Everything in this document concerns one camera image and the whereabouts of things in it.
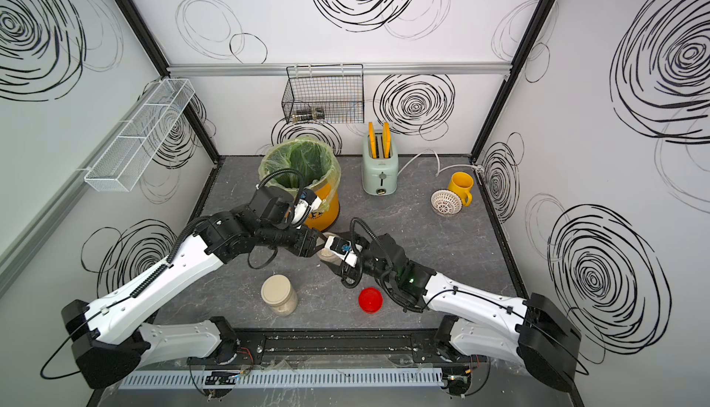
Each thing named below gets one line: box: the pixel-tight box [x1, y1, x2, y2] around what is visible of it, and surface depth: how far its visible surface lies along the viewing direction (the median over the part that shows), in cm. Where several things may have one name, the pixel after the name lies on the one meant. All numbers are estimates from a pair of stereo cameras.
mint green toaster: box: [361, 131, 400, 197], surface depth 101 cm
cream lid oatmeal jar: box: [260, 273, 298, 317], surface depth 74 cm
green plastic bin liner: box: [258, 135, 342, 209], surface depth 89 cm
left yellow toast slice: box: [367, 122, 378, 160], surface depth 101 cm
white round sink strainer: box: [430, 188, 463, 218], surface depth 104 cm
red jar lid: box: [357, 286, 384, 315], surface depth 82 cm
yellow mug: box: [447, 171, 475, 208], surface depth 102 cm
